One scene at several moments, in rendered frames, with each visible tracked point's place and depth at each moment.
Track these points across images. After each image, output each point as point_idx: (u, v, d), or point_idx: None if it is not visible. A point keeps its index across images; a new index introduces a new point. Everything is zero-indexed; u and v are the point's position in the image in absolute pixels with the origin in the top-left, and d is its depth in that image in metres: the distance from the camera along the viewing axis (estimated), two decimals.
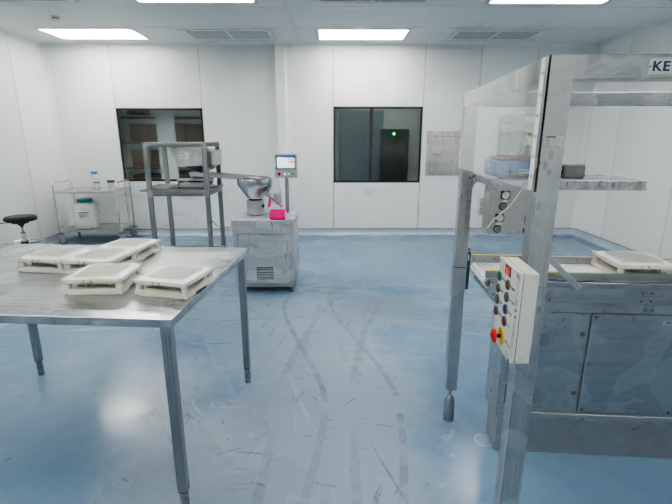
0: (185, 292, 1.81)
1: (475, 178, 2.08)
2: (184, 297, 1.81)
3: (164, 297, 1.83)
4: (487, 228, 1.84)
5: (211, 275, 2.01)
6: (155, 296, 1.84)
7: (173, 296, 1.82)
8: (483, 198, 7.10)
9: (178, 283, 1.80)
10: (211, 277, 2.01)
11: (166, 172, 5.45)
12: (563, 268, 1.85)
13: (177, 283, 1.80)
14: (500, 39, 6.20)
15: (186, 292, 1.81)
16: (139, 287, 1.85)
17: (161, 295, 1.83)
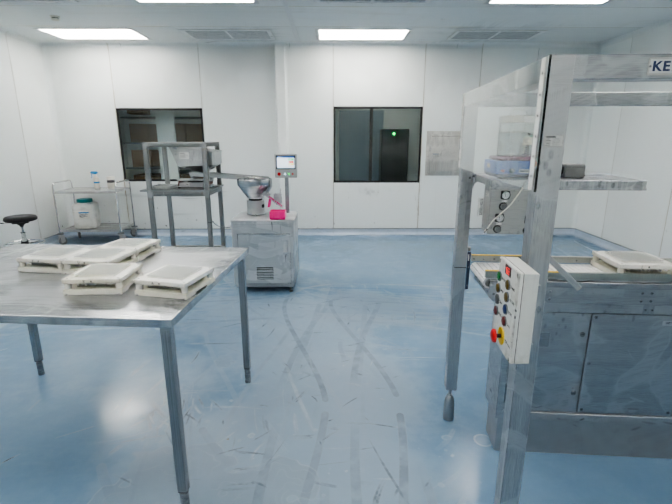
0: (185, 292, 1.81)
1: (475, 178, 2.08)
2: (184, 297, 1.81)
3: (164, 297, 1.83)
4: (487, 228, 1.84)
5: (211, 275, 2.01)
6: (155, 296, 1.84)
7: (173, 296, 1.82)
8: (483, 198, 7.10)
9: (178, 283, 1.80)
10: (211, 277, 2.01)
11: (166, 172, 5.45)
12: (563, 268, 1.85)
13: (177, 283, 1.80)
14: (500, 39, 6.20)
15: (186, 292, 1.81)
16: (139, 287, 1.85)
17: (161, 295, 1.83)
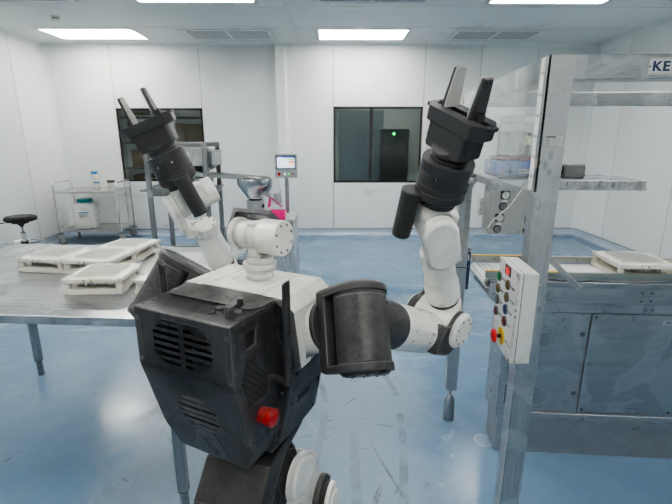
0: None
1: (475, 178, 2.08)
2: None
3: None
4: (487, 228, 1.84)
5: None
6: None
7: None
8: (483, 198, 7.10)
9: None
10: None
11: None
12: (563, 268, 1.85)
13: None
14: (500, 39, 6.20)
15: None
16: (139, 287, 1.85)
17: None
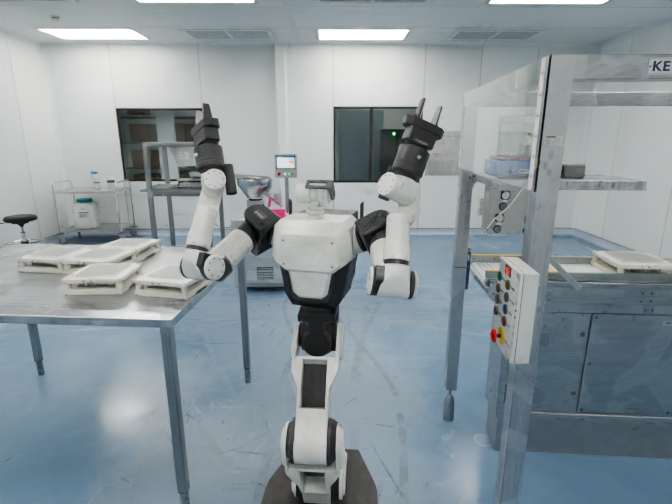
0: (185, 292, 1.81)
1: (475, 178, 2.08)
2: (184, 297, 1.81)
3: (164, 297, 1.83)
4: (487, 228, 1.84)
5: None
6: (155, 296, 1.84)
7: (173, 296, 1.82)
8: (483, 198, 7.10)
9: (178, 283, 1.80)
10: None
11: (166, 172, 5.45)
12: (563, 268, 1.85)
13: (177, 283, 1.80)
14: (500, 39, 6.20)
15: (186, 292, 1.81)
16: (139, 287, 1.85)
17: (161, 295, 1.83)
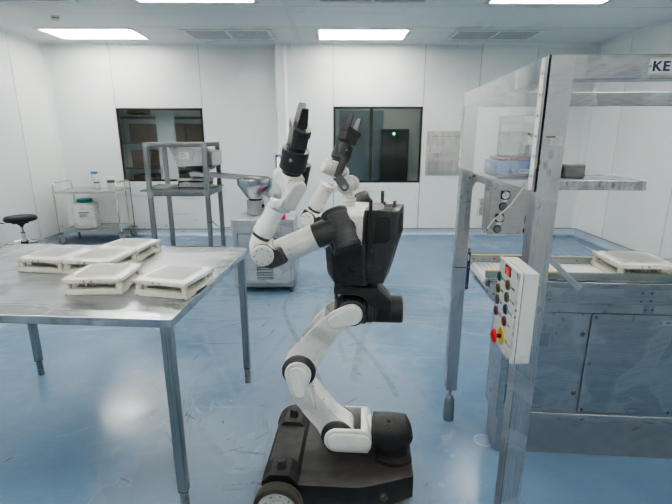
0: (185, 292, 1.81)
1: (475, 178, 2.08)
2: (184, 297, 1.81)
3: (164, 297, 1.83)
4: (487, 228, 1.84)
5: (211, 275, 2.01)
6: (155, 296, 1.84)
7: (173, 296, 1.82)
8: (483, 198, 7.10)
9: (178, 283, 1.80)
10: (211, 277, 2.01)
11: (166, 172, 5.45)
12: (563, 268, 1.85)
13: (177, 283, 1.80)
14: (500, 39, 6.20)
15: (186, 292, 1.81)
16: (139, 287, 1.85)
17: (161, 295, 1.83)
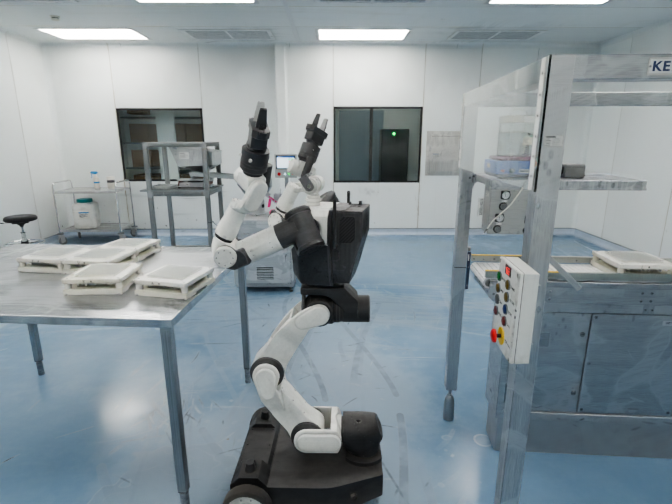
0: (185, 292, 1.81)
1: (475, 178, 2.08)
2: (184, 297, 1.81)
3: (164, 297, 1.83)
4: (487, 228, 1.84)
5: (211, 275, 2.01)
6: (155, 296, 1.84)
7: (173, 296, 1.82)
8: (483, 198, 7.10)
9: (178, 283, 1.80)
10: (211, 277, 2.01)
11: (166, 172, 5.45)
12: (563, 268, 1.85)
13: (177, 283, 1.80)
14: (500, 39, 6.20)
15: (186, 292, 1.81)
16: (139, 287, 1.85)
17: (161, 295, 1.83)
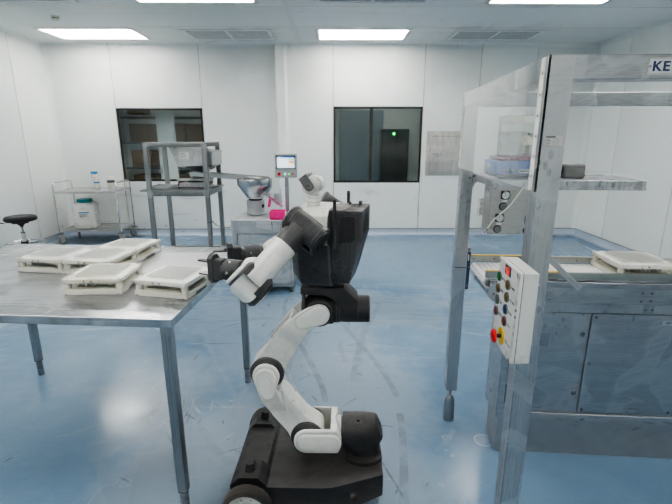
0: (185, 292, 1.81)
1: (475, 178, 2.08)
2: (184, 297, 1.81)
3: (164, 297, 1.83)
4: (487, 228, 1.84)
5: None
6: (155, 296, 1.84)
7: (173, 296, 1.82)
8: (483, 198, 7.10)
9: (178, 283, 1.80)
10: None
11: (166, 172, 5.45)
12: (563, 268, 1.85)
13: (177, 283, 1.80)
14: (500, 39, 6.20)
15: (186, 292, 1.81)
16: (139, 287, 1.85)
17: (161, 295, 1.83)
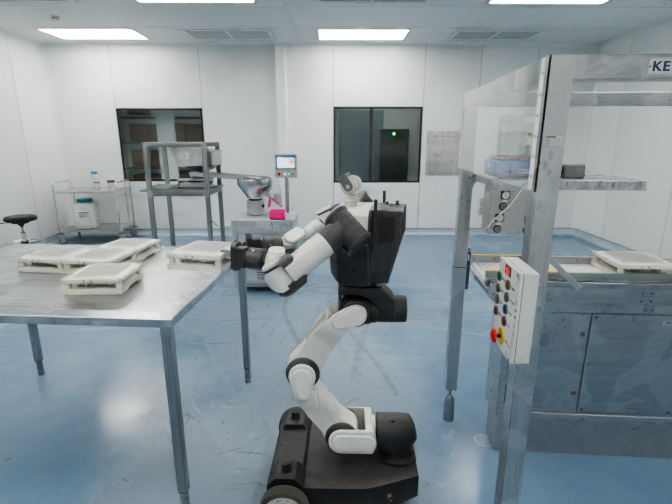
0: (219, 265, 1.78)
1: (475, 178, 2.08)
2: (218, 270, 1.78)
3: (197, 270, 1.80)
4: (487, 228, 1.84)
5: None
6: (188, 270, 1.81)
7: (207, 269, 1.79)
8: (483, 198, 7.10)
9: (212, 256, 1.77)
10: None
11: (166, 172, 5.45)
12: (563, 268, 1.85)
13: (211, 256, 1.77)
14: (500, 39, 6.20)
15: (220, 265, 1.78)
16: (172, 261, 1.82)
17: (194, 268, 1.80)
